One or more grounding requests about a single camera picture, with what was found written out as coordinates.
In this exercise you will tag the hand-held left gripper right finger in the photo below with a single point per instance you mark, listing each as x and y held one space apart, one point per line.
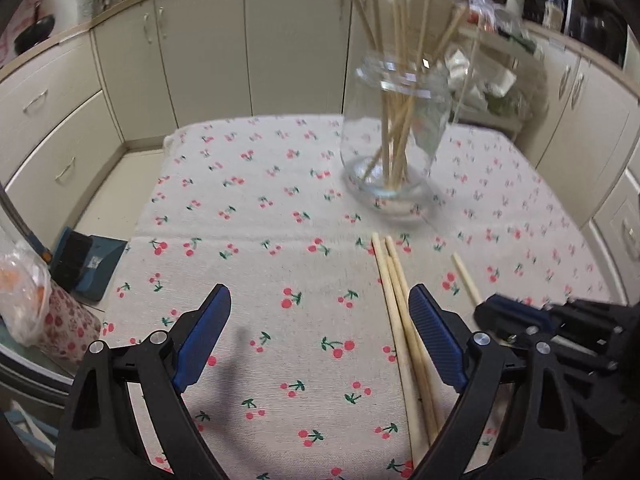
435 335

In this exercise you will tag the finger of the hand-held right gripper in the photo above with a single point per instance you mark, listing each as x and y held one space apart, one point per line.
500 322
517 306

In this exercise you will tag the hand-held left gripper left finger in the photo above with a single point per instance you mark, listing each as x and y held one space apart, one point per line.
202 340

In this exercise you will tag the pale wooden chopstick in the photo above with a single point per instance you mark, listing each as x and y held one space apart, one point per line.
393 310
465 277
407 310

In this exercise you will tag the bunch of wooden chopsticks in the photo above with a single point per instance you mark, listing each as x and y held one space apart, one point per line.
395 160

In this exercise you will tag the clear glass jar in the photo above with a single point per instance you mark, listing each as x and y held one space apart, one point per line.
360 160

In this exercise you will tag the cherry print tablecloth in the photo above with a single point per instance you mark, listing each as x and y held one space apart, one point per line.
280 240

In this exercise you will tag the blue dustpan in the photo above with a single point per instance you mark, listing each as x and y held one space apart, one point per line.
100 265

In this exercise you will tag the cherry print trash bin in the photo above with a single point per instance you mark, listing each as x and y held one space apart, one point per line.
65 325

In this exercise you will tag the white trolley cart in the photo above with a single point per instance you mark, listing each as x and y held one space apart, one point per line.
525 110

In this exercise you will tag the white plastic bag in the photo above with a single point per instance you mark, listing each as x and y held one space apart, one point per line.
495 80

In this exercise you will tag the black air fryer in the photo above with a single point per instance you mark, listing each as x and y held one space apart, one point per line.
597 30

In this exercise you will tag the cream kitchen cabinets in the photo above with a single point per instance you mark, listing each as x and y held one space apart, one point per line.
210 50

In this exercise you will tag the clear oil bottle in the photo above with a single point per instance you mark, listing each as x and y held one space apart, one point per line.
552 10

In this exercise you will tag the black wok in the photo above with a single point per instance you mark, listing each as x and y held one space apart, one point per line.
35 32

